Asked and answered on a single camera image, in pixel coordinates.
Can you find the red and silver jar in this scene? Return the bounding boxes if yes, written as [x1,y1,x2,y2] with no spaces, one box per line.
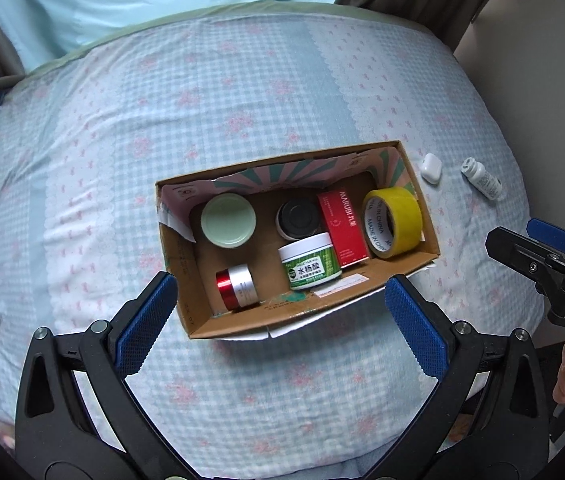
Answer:
[215,263,262,310]

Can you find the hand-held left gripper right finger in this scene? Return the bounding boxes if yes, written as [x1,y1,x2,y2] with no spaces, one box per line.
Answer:
[367,274,549,480]

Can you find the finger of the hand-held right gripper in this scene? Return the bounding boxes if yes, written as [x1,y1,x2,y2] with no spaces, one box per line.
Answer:
[485,227,560,282]
[526,218,565,262]

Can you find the small white bottle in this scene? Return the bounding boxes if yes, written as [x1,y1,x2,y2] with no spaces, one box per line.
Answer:
[461,157,501,200]

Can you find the green and white jar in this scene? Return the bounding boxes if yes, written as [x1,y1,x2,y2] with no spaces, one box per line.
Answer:
[278,232,343,292]

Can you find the light green jar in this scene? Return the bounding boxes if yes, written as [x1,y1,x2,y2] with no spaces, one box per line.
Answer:
[200,193,257,250]

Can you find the white earbud case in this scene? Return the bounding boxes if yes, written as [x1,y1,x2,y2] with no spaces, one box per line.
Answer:
[420,153,442,182]

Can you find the yellow tape roll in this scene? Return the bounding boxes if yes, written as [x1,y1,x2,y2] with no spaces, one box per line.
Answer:
[361,187,423,260]

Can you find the printed cardboard box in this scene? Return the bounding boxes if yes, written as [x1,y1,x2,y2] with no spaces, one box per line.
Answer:
[154,139,441,342]

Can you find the red carton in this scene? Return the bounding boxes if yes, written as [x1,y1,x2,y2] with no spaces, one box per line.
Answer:
[317,188,371,264]

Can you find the dark lidded jar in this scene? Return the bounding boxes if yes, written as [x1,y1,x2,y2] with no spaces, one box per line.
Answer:
[276,198,321,241]

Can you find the checked floral bed sheet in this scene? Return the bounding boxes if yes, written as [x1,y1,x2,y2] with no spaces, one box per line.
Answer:
[0,2,549,480]

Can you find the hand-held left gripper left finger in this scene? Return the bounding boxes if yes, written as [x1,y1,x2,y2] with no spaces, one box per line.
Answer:
[15,271,198,480]

